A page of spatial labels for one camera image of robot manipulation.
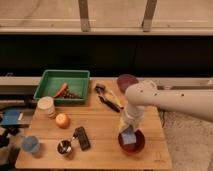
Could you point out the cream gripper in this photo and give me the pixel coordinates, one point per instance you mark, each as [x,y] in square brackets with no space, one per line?
[125,123]

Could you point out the blue sponge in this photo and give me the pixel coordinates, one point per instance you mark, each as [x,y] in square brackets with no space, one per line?
[128,138]

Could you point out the red bowl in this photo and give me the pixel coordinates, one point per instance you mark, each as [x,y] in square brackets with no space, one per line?
[133,148]

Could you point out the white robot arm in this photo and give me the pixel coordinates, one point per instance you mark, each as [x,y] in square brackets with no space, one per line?
[194,102]

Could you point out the purple bowl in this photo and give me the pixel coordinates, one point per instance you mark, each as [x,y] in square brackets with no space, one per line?
[126,80]

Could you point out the yellow corn toy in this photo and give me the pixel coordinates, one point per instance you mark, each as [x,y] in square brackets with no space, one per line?
[113,98]

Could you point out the black remote control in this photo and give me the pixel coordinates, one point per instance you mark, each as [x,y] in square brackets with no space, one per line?
[81,135]

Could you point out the orange apple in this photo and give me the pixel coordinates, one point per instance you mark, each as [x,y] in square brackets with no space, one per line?
[62,120]

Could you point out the dark grapes bunch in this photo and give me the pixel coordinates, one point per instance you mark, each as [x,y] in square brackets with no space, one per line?
[68,94]

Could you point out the metal measuring cup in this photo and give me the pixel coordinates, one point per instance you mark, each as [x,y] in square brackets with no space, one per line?
[65,147]

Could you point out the green plastic tray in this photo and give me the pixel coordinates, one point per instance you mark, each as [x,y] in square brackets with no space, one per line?
[51,81]

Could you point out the orange carrot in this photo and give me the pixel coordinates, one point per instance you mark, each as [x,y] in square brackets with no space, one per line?
[63,87]

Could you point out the white stacked cups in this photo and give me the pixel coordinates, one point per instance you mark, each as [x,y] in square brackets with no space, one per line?
[46,105]

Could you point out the blue plastic cup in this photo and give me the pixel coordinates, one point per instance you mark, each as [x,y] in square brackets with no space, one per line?
[30,144]

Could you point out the blue box on floor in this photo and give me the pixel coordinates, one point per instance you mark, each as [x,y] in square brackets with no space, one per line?
[15,117]

